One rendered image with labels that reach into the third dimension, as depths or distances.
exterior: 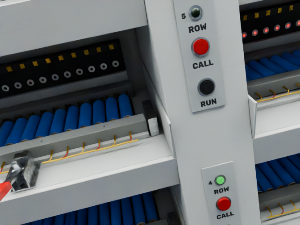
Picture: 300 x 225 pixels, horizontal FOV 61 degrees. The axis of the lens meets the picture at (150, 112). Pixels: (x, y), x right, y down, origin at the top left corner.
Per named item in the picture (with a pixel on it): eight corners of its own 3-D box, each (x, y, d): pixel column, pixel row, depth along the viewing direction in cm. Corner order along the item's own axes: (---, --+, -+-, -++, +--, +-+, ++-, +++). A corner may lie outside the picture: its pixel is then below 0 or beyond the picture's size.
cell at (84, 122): (93, 111, 41) (93, 134, 36) (82, 113, 41) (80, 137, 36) (90, 101, 40) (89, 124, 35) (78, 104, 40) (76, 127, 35)
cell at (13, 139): (30, 125, 41) (20, 152, 35) (18, 128, 41) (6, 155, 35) (25, 116, 40) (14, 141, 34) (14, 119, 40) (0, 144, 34)
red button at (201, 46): (210, 53, 26) (207, 37, 26) (195, 56, 26) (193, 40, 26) (206, 52, 27) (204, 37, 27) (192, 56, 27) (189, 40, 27)
